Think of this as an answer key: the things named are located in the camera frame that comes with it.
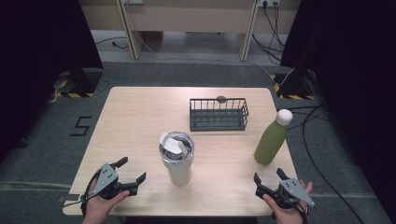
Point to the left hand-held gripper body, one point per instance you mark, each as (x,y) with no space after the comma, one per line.
(105,180)

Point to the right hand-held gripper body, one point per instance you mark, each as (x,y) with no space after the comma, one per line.
(292,188)

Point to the green bottle with white cap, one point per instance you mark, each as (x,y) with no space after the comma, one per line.
(271,143)

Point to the person's left hand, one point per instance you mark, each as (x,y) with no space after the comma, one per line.
(99,207)

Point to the person's right hand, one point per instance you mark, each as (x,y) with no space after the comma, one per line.
(286,216)

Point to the black stand base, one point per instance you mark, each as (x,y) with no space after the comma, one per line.
(81,82)
(294,85)

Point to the grey round disc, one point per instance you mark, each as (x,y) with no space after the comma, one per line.
(221,98)

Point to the black curtain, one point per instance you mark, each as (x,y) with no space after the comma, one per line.
(351,77)
(37,62)

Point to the beige desk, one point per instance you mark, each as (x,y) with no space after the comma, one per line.
(193,18)

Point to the white power strip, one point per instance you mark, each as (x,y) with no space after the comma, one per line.
(269,2)

